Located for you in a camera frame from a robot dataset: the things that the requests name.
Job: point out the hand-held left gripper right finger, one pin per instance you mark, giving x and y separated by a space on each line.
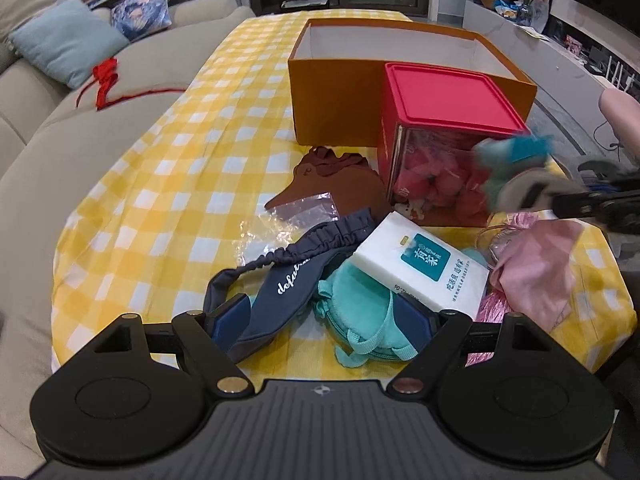
418 319

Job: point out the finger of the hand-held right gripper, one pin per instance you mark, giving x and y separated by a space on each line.
575 205

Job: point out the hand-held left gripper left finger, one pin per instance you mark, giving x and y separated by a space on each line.
231 321

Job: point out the pink cloth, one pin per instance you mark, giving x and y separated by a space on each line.
537 265

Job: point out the teal grey plush toy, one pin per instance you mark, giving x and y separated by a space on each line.
505 165

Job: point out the orange cardboard box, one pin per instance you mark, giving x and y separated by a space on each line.
335 95

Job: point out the person's right forearm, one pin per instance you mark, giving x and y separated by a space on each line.
622 110

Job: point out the navy elastic headband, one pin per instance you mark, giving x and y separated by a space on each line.
280 292

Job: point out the white tissue pack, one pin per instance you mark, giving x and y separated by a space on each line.
420 260

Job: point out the teal fabric pouch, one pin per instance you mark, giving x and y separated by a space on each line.
357 292

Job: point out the shiny pink gift bag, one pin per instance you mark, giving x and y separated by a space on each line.
492 307

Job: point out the clear plastic bag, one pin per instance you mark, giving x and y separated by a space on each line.
270 240

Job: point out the white low cabinet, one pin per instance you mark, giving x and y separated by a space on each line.
555 50

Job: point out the yellow checked tablecloth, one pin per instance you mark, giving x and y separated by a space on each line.
200 160

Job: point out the clear container with red lid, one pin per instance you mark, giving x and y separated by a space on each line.
440 105

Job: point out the blue snack bag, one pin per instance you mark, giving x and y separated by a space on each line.
512 10

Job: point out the beige sofa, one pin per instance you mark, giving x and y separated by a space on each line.
40 170

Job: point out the red ribbon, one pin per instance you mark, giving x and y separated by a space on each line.
105 77

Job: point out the light blue cushion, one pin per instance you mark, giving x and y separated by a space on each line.
67 42

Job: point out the blue patterned cushion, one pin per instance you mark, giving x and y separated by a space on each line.
142 10

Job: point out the beige cushion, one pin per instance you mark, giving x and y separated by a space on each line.
22 0

